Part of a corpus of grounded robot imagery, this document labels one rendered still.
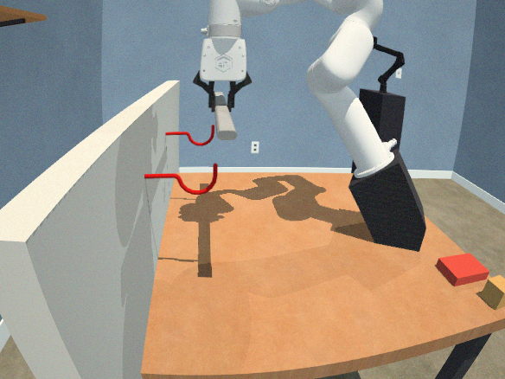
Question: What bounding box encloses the red flat block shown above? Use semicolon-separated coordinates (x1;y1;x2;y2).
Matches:
436;254;489;286

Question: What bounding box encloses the cream wall panel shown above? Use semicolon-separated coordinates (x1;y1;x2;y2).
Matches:
0;80;180;379

